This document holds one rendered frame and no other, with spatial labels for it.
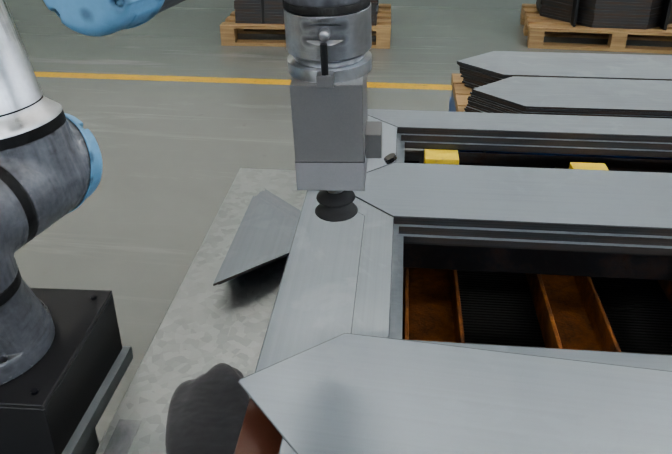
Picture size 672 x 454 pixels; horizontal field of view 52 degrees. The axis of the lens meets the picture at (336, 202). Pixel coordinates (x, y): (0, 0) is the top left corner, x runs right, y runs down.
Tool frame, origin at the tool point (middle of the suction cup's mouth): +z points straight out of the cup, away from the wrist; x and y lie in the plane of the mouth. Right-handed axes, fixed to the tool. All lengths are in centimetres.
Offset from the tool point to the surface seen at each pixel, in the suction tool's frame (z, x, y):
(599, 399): 13.1, -25.0, -11.8
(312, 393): 12.0, 1.7, -13.2
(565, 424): 12.8, -21.2, -15.2
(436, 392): 12.5, -9.9, -12.1
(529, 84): 20, -34, 82
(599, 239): 17.4, -33.4, 20.9
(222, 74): 118, 103, 347
